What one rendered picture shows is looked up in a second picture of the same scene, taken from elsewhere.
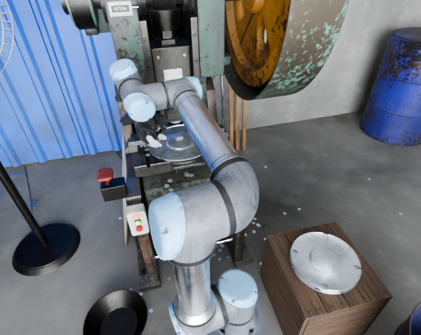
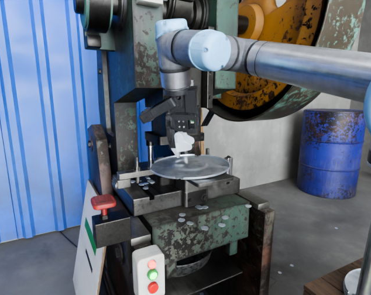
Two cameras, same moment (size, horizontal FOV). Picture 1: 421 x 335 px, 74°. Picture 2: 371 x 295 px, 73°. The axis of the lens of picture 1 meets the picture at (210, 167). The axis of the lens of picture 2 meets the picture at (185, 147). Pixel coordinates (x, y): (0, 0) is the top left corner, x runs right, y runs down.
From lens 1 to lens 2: 0.58 m
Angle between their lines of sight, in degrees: 29
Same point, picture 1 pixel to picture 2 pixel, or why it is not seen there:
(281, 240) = (326, 287)
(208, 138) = (344, 52)
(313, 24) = (344, 13)
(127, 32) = (149, 26)
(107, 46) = (67, 113)
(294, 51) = (328, 39)
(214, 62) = (227, 73)
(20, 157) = not seen: outside the picture
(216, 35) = not seen: hidden behind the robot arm
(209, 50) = not seen: hidden behind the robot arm
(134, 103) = (213, 34)
